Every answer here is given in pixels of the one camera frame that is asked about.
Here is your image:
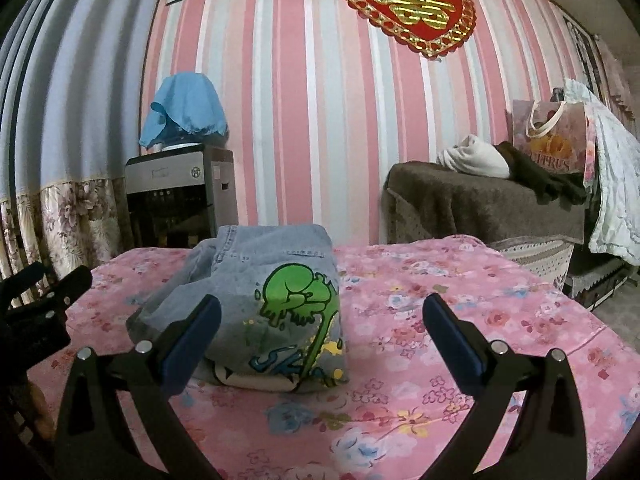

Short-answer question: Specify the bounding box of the red gold wall ornament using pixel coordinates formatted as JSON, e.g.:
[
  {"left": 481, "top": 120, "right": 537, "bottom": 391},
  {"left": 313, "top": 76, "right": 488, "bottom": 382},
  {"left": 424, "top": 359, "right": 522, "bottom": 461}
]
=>
[{"left": 345, "top": 0, "right": 476, "bottom": 58}]

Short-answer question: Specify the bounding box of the black silver water dispenser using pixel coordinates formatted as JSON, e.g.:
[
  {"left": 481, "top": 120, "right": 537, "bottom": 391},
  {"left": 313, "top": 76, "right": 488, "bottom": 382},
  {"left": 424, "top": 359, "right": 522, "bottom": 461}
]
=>
[{"left": 125, "top": 144, "right": 239, "bottom": 248}]

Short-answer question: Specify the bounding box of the pink floral bed sheet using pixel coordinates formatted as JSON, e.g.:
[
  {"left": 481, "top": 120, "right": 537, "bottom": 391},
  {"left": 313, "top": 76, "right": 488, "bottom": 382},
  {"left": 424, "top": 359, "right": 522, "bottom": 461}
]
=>
[{"left": 24, "top": 234, "right": 640, "bottom": 480}]

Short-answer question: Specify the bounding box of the pink floral gift bag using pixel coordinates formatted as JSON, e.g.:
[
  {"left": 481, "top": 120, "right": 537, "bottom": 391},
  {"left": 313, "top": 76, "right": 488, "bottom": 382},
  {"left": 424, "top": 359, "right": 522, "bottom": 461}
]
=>
[{"left": 511, "top": 101, "right": 597, "bottom": 188}]

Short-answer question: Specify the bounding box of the blue cloth cover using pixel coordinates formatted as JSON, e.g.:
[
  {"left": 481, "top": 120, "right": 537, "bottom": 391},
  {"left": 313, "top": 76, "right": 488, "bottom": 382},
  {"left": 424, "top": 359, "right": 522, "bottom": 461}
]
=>
[{"left": 139, "top": 72, "right": 229, "bottom": 150}]

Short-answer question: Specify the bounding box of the white quilted blanket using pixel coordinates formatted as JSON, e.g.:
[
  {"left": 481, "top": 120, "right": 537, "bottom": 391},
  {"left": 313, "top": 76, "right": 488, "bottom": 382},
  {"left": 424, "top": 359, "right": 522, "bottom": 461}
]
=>
[{"left": 564, "top": 78, "right": 639, "bottom": 266}]

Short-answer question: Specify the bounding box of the white folded garment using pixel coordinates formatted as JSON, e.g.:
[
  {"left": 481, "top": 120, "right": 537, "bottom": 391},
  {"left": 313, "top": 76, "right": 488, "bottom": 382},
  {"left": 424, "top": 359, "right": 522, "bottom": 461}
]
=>
[{"left": 436, "top": 136, "right": 510, "bottom": 180}]

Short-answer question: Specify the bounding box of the black garment on sofa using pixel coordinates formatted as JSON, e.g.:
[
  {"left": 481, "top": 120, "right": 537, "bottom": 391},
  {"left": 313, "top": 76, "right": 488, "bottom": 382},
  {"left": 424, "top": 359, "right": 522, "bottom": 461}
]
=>
[{"left": 495, "top": 141, "right": 588, "bottom": 206}]

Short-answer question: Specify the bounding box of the person's left hand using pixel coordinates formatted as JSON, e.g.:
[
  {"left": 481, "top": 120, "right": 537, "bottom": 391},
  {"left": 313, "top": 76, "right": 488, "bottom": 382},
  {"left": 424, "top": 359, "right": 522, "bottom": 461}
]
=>
[{"left": 28, "top": 382, "right": 55, "bottom": 441}]

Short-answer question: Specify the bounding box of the brown blanket covered sofa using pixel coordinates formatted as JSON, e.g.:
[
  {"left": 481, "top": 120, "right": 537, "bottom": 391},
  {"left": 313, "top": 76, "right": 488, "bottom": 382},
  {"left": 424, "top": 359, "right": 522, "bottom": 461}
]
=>
[{"left": 381, "top": 162, "right": 585, "bottom": 289}]

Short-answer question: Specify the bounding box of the blue floral curtain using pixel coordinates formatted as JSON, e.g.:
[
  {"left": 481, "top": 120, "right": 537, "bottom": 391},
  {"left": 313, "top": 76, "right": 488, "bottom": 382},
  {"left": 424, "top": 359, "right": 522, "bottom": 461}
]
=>
[{"left": 1, "top": 0, "right": 160, "bottom": 304}]

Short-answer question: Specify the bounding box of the blue denim jacket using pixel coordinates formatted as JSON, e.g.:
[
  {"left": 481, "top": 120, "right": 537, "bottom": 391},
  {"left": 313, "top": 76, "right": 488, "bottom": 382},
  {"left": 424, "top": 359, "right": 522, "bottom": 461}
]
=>
[{"left": 126, "top": 224, "right": 349, "bottom": 392}]

